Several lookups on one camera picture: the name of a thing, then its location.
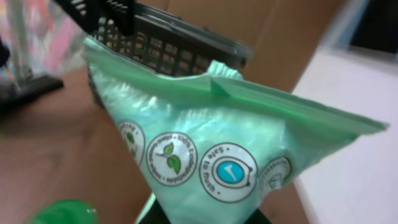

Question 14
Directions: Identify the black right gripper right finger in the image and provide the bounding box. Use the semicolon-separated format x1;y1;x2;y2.
245;209;272;224

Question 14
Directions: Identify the mint green wipes pack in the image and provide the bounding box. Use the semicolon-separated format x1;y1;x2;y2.
84;37;388;223

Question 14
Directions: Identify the dark grey plastic basket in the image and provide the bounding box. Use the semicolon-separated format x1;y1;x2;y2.
52;0;254;108

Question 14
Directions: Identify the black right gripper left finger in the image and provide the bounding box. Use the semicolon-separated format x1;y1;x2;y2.
136;198;170;224

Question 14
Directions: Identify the green lid jar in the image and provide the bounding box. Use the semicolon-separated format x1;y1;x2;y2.
25;200;98;224

